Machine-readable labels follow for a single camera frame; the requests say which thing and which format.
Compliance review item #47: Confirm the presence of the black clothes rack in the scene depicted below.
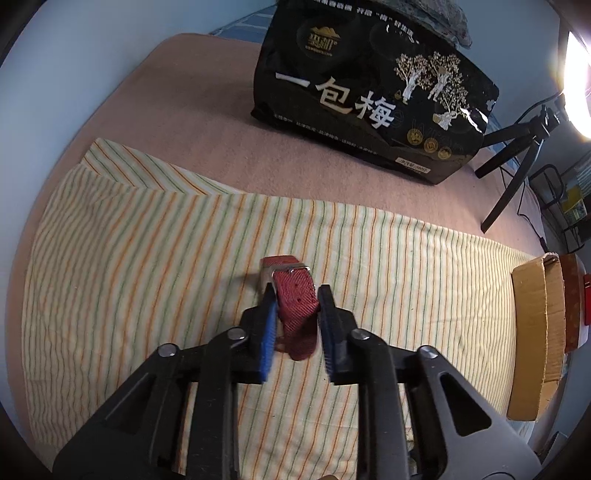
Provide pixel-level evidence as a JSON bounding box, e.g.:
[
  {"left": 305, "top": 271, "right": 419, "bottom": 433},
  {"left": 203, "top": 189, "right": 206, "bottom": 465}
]
[{"left": 529, "top": 164, "right": 590, "bottom": 254}]

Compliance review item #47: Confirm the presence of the yellow box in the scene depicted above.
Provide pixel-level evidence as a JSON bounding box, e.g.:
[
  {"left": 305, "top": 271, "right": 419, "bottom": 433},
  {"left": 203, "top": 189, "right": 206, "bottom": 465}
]
[{"left": 561, "top": 168, "right": 590, "bottom": 225}]

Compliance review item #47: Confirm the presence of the black snack bag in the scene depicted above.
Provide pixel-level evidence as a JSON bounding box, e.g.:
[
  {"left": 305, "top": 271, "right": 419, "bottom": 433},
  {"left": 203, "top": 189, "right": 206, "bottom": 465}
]
[{"left": 252, "top": 1, "right": 499, "bottom": 185}]

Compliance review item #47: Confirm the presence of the floral folded quilt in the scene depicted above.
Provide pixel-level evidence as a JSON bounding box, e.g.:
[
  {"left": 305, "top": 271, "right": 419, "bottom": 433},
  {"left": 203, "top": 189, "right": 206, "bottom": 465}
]
[{"left": 406, "top": 0, "right": 473, "bottom": 49}]

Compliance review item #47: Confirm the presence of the black tripod stand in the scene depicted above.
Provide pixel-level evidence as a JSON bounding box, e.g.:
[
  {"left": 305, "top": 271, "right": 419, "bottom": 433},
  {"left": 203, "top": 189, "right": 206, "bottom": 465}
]
[{"left": 474, "top": 104, "right": 565, "bottom": 234}]

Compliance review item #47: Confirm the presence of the striped yellow cloth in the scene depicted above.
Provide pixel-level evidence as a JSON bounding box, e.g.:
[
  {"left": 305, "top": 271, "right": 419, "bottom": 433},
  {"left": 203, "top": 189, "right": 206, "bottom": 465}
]
[{"left": 21, "top": 139, "right": 543, "bottom": 479}]

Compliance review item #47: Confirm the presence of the blue patterned mattress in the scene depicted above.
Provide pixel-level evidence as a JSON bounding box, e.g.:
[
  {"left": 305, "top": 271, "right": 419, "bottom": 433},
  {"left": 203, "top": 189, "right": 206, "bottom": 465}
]
[{"left": 211, "top": 5, "right": 276, "bottom": 44}]

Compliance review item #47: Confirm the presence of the white ring light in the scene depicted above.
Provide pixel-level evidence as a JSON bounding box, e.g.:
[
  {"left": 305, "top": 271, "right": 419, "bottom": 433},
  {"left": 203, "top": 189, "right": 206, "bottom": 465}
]
[{"left": 563, "top": 32, "right": 591, "bottom": 139}]

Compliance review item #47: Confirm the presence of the red watch strap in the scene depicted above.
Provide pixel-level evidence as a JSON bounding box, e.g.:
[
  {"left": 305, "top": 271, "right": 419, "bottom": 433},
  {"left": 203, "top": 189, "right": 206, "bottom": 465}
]
[{"left": 258, "top": 254, "right": 321, "bottom": 362}]

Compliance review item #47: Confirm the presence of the cardboard box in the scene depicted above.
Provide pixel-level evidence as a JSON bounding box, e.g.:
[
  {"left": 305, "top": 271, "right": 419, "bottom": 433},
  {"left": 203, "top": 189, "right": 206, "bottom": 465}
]
[{"left": 507, "top": 253, "right": 587, "bottom": 421}]

